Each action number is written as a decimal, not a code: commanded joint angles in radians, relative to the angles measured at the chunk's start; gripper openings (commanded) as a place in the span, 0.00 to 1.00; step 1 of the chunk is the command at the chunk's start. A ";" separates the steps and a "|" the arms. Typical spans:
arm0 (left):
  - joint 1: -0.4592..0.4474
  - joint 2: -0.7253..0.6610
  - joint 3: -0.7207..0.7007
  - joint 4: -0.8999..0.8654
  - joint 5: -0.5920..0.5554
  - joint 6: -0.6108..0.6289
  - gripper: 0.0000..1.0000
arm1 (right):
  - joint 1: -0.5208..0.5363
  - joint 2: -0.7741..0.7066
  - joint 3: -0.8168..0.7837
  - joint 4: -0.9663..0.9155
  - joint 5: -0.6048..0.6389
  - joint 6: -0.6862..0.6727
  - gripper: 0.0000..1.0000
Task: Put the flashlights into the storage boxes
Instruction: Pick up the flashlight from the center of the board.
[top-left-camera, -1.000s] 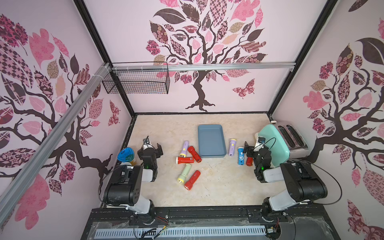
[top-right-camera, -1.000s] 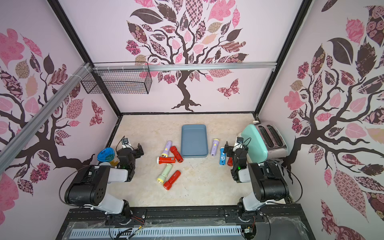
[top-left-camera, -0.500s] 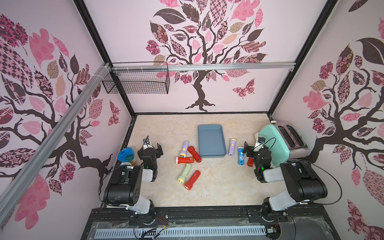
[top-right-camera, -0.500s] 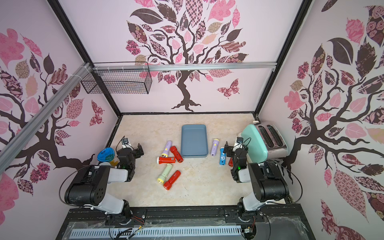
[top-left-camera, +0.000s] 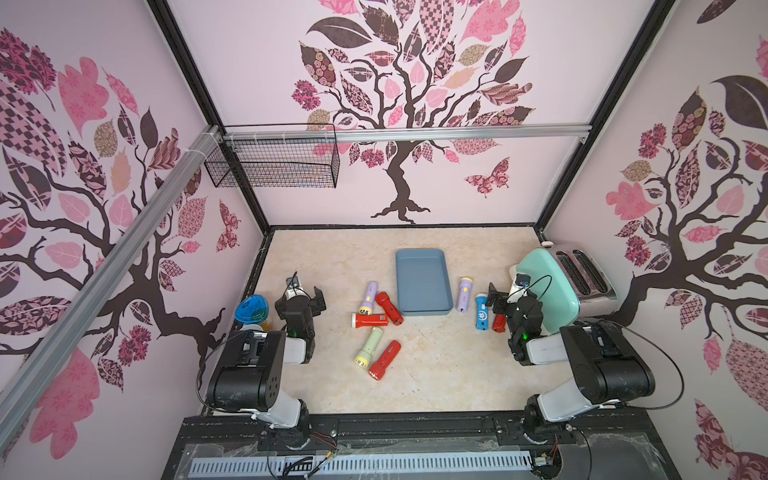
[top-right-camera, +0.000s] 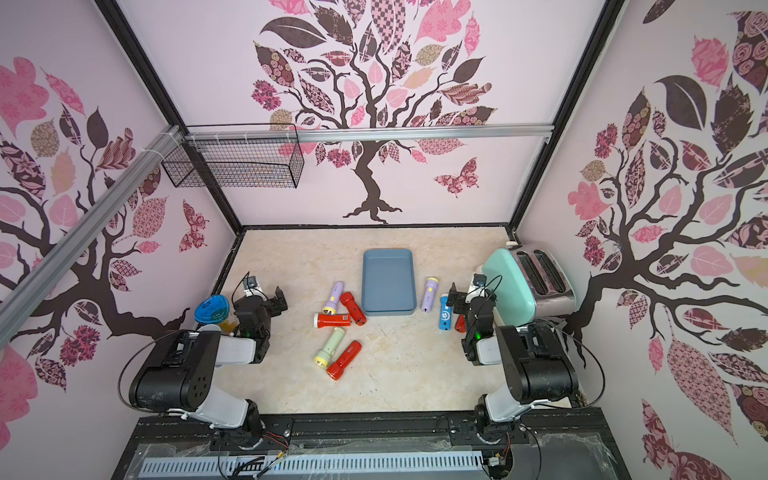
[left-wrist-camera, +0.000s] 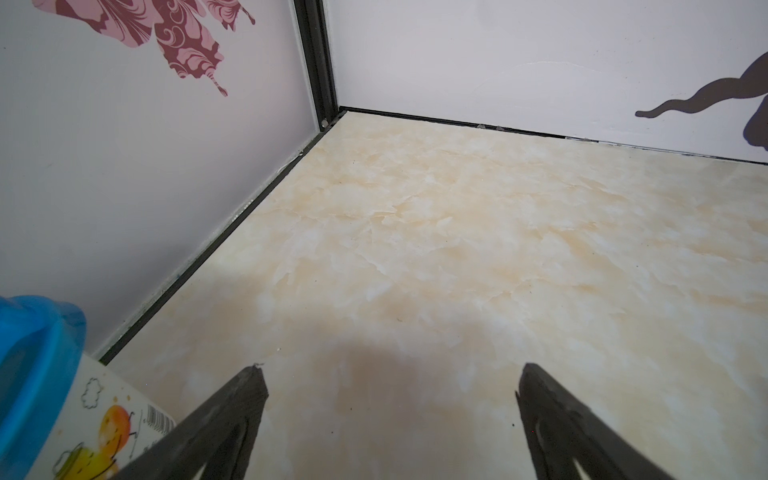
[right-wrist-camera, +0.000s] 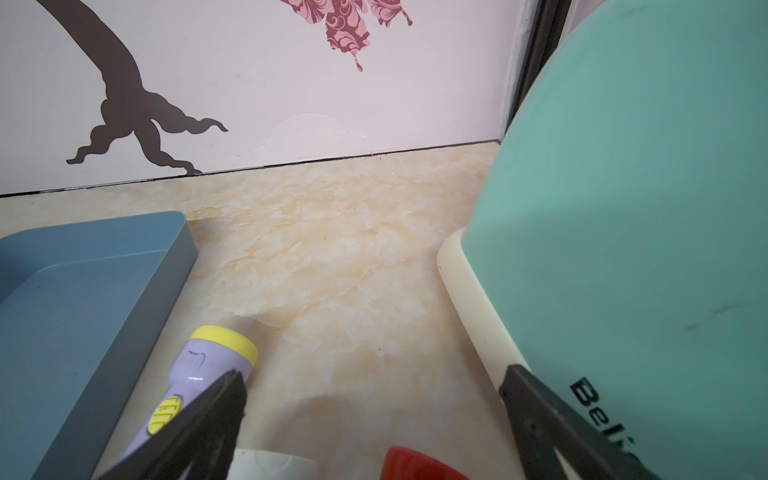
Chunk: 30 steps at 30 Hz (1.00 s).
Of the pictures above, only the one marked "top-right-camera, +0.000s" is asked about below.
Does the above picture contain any grey-blue storage tray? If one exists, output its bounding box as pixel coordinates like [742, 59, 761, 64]
[361, 249, 417, 316]

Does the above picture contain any red flashlight front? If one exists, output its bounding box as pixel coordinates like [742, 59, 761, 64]
[326, 340, 362, 381]

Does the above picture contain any white slotted cable duct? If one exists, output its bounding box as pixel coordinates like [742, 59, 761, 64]
[128, 451, 484, 479]

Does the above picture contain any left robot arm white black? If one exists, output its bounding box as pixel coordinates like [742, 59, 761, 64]
[123, 288, 288, 442]

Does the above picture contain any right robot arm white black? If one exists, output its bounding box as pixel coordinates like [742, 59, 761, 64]
[439, 285, 580, 445]

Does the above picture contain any blue flashlight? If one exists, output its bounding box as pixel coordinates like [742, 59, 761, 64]
[438, 294, 453, 331]

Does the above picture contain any black wire basket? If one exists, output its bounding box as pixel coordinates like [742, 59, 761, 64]
[162, 123, 305, 189]

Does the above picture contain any mint green toaster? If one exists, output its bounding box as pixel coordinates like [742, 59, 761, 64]
[479, 243, 577, 327]

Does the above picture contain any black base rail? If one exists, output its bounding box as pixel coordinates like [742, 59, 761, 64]
[114, 408, 629, 479]

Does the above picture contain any aluminium rail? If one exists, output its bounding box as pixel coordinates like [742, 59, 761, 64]
[185, 123, 554, 143]
[1, 125, 183, 345]

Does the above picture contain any aluminium rail back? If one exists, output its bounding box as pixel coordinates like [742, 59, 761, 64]
[185, 123, 554, 143]

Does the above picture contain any red flashlight white head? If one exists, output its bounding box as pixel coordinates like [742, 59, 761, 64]
[313, 313, 352, 329]

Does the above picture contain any pale green flashlight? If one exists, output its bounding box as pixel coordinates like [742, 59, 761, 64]
[313, 327, 346, 369]

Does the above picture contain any purple flashlight yellow rim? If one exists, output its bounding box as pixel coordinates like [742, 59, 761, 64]
[322, 281, 344, 315]

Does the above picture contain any aluminium rail left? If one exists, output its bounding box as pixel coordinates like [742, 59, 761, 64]
[1, 125, 183, 345]

